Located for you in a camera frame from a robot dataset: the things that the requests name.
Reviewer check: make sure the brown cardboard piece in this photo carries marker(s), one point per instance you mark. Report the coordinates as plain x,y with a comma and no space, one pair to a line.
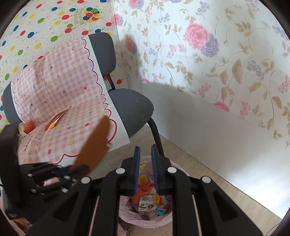
95,148

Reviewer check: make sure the red snack packet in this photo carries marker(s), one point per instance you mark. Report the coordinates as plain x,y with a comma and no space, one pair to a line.
54,120

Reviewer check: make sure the red apple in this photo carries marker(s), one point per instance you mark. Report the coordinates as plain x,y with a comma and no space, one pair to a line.
28,127

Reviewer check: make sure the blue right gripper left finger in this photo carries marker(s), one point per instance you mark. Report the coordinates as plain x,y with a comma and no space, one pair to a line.
136,162

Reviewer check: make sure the pink lined trash bin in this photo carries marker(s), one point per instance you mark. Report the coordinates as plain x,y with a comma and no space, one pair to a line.
146,209

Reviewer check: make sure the grey office chair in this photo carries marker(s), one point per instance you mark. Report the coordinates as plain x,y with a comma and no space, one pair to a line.
134,109

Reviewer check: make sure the pink gingham cloth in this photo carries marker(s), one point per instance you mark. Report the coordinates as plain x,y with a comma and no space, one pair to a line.
68,77

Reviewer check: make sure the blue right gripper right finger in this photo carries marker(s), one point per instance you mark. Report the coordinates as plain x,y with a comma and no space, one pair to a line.
154,154

